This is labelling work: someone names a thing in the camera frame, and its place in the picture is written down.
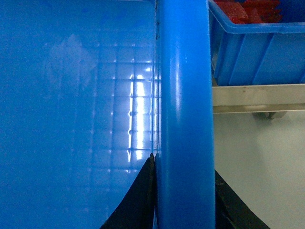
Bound large blue plastic crate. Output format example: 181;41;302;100
0;0;215;229

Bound red parts in bin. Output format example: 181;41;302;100
215;0;283;24

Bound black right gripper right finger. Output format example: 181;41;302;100
215;172;269;229

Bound steel shelf rack frame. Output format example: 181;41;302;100
212;78;305;120

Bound blue bin upper shelf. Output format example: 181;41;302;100
209;0;305;86

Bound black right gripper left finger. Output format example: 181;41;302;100
101;154;156;229

